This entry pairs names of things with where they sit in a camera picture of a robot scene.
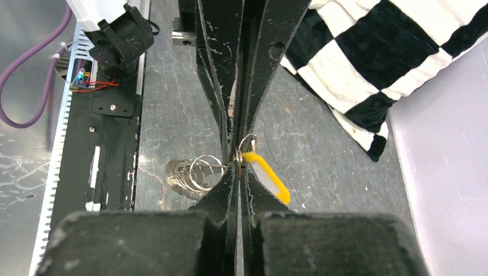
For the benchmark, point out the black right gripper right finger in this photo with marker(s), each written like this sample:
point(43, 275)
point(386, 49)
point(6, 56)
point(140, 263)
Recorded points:
point(278, 241)

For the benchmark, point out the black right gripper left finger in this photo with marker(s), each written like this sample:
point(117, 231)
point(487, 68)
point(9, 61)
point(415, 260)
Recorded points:
point(196, 241)

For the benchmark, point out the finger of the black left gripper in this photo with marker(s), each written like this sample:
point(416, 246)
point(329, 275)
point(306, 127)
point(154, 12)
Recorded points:
point(267, 30)
point(218, 30)

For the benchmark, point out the silver keyring bundle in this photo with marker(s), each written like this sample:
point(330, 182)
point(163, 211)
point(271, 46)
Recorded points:
point(194, 178)

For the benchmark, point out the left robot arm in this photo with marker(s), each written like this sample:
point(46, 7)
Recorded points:
point(120, 34)

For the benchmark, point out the black white checkered cloth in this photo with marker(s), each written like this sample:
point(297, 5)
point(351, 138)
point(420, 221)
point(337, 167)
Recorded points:
point(361, 57)

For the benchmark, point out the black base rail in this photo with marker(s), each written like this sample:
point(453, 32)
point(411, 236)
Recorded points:
point(100, 150)

